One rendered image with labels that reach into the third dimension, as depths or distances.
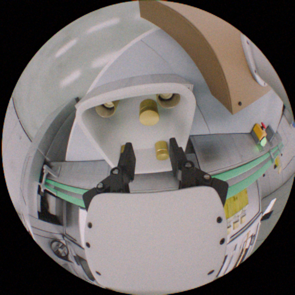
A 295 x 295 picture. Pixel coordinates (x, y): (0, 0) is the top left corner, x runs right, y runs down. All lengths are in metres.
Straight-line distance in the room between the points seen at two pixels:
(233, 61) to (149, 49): 0.14
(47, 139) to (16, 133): 2.84
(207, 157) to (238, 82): 0.21
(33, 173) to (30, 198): 0.18
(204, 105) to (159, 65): 0.14
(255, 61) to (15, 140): 3.69
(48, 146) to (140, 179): 0.72
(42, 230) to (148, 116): 0.93
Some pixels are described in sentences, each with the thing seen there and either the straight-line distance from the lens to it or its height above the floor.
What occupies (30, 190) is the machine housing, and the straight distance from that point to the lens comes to 0.78.
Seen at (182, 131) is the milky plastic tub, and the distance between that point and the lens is 0.17.
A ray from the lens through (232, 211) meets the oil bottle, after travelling 0.46.
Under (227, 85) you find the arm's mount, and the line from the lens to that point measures 0.15.
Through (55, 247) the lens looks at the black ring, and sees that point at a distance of 0.99.
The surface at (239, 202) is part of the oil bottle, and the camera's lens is 0.49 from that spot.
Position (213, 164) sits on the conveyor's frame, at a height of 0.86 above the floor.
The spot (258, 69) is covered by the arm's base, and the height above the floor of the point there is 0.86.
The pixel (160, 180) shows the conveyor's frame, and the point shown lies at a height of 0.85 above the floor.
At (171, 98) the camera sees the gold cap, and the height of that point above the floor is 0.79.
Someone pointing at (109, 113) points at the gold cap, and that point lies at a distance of 0.18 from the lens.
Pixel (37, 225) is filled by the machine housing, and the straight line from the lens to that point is 0.86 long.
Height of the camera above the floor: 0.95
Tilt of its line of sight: 37 degrees down
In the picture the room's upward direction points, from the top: 177 degrees clockwise
